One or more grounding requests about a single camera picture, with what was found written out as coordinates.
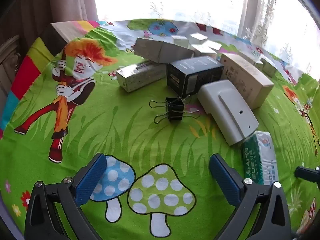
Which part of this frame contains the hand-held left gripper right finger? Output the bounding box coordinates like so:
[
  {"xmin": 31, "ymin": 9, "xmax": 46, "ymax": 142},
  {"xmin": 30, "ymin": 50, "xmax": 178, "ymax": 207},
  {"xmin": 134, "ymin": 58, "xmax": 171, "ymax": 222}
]
[{"xmin": 209, "ymin": 154, "xmax": 293, "ymax": 240}]

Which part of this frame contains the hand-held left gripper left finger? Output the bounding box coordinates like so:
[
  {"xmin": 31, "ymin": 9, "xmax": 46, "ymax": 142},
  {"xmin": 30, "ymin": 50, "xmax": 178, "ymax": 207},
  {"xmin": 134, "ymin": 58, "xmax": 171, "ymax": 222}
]
[{"xmin": 24, "ymin": 152, "xmax": 108, "ymax": 240}]

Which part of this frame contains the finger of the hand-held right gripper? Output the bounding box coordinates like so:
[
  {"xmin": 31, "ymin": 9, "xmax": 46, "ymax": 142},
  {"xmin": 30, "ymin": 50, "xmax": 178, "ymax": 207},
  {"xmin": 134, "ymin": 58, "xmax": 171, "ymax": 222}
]
[{"xmin": 294, "ymin": 166, "xmax": 320, "ymax": 183}]

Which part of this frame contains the green and white medicine box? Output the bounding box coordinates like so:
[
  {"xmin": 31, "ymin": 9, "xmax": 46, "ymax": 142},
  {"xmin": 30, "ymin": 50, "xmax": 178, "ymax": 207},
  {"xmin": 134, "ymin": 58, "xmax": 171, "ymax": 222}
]
[{"xmin": 240, "ymin": 131, "xmax": 280, "ymax": 186}]

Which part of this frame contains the white plastic device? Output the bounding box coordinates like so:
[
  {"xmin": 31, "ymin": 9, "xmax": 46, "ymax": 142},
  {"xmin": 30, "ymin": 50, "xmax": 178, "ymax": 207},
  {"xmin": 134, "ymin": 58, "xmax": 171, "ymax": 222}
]
[{"xmin": 197, "ymin": 79, "xmax": 260, "ymax": 147}]

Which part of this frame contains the black binder clip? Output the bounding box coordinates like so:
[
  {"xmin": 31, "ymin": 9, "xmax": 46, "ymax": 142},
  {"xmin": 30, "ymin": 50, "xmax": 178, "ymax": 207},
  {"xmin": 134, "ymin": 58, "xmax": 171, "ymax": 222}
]
[
  {"xmin": 154, "ymin": 104, "xmax": 200, "ymax": 125},
  {"xmin": 149, "ymin": 96, "xmax": 190, "ymax": 112}
]

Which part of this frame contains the beige cardboard box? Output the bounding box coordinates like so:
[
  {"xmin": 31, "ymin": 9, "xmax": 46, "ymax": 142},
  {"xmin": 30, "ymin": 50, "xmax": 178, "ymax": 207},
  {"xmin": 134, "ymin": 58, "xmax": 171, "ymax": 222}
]
[{"xmin": 219, "ymin": 53, "xmax": 275, "ymax": 110}]

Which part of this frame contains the black cardboard box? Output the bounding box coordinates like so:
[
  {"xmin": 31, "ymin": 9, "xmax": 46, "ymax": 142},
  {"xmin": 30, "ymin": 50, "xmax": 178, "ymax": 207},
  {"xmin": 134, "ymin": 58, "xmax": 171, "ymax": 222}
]
[{"xmin": 166, "ymin": 56, "xmax": 225, "ymax": 98}]

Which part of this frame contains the white box with dark label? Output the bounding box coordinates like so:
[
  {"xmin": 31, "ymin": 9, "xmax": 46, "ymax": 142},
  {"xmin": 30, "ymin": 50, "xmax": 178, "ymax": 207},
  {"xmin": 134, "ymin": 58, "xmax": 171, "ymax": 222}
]
[{"xmin": 116, "ymin": 62, "xmax": 167, "ymax": 93}]

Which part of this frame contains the small white cube box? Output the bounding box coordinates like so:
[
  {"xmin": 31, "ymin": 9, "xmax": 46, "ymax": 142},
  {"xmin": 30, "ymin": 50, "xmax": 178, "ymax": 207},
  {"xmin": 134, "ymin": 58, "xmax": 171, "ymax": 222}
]
[
  {"xmin": 207, "ymin": 40, "xmax": 222, "ymax": 52},
  {"xmin": 189, "ymin": 33, "xmax": 209, "ymax": 45},
  {"xmin": 171, "ymin": 35, "xmax": 189, "ymax": 47},
  {"xmin": 191, "ymin": 44, "xmax": 217, "ymax": 57},
  {"xmin": 260, "ymin": 57, "xmax": 277, "ymax": 78}
]

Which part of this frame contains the long white cardboard box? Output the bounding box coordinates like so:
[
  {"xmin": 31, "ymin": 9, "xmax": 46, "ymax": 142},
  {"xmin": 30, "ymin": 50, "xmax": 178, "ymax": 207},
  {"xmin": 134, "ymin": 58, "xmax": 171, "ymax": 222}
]
[{"xmin": 134, "ymin": 37, "xmax": 195, "ymax": 63}]

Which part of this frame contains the green cartoon printed blanket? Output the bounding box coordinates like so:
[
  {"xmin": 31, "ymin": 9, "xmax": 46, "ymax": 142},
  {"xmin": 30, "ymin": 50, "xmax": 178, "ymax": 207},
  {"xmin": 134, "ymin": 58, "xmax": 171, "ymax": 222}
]
[{"xmin": 0, "ymin": 19, "xmax": 320, "ymax": 240}]

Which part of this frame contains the white lace sheer curtain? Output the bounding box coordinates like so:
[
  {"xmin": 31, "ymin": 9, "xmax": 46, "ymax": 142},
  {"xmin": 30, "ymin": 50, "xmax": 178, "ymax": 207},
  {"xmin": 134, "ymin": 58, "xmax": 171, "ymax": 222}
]
[{"xmin": 147, "ymin": 0, "xmax": 320, "ymax": 75}]

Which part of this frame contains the brown patterned curtain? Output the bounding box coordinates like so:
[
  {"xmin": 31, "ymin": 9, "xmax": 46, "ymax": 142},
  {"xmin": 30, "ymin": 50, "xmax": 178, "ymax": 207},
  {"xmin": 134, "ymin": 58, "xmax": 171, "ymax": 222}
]
[{"xmin": 15, "ymin": 0, "xmax": 99, "ymax": 45}]

